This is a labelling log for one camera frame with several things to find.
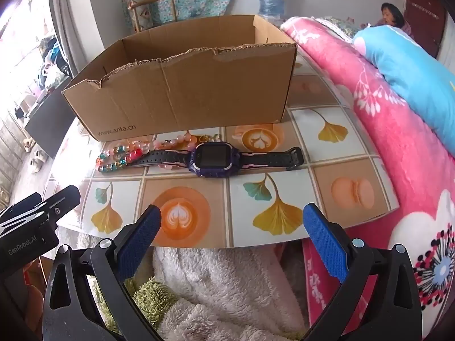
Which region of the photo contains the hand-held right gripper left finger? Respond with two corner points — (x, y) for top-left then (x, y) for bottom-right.
(43, 204), (163, 341)

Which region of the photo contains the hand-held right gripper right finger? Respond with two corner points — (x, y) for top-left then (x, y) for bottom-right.
(302, 202), (423, 341)

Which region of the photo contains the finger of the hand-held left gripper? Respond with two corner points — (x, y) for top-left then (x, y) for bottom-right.
(0, 192), (42, 221)
(38, 185), (81, 226)

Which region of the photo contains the purple black smartwatch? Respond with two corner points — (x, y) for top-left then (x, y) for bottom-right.
(126, 142), (304, 179)

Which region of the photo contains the brown cardboard box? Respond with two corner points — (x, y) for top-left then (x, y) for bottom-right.
(61, 15), (297, 142)

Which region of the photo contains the dark cabinet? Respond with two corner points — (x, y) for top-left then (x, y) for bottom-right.
(24, 74), (77, 160)

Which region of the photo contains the fluffy beige blanket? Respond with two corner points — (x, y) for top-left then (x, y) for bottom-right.
(76, 234), (310, 341)

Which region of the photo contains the pink floral blanket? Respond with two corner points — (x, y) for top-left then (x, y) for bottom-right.
(280, 16), (455, 341)

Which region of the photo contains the pile of clothes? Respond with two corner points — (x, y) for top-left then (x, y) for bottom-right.
(36, 37), (72, 89)

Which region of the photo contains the grey curtain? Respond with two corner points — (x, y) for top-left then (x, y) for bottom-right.
(48, 0), (107, 75)

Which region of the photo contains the blue pillow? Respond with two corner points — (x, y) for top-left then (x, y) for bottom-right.
(352, 26), (455, 146)

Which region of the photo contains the lace trimmed quilt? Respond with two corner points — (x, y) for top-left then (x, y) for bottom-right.
(313, 16), (359, 39)

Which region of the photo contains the wooden chair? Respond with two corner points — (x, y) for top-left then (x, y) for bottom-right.
(127, 0), (179, 34)

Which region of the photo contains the blue water bottle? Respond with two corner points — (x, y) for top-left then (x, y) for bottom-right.
(259, 0), (287, 20)

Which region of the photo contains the dark red wooden door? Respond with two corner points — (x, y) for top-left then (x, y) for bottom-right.
(405, 0), (448, 59)

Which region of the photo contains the pink bead bracelet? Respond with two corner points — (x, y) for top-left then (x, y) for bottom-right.
(123, 131), (198, 170)

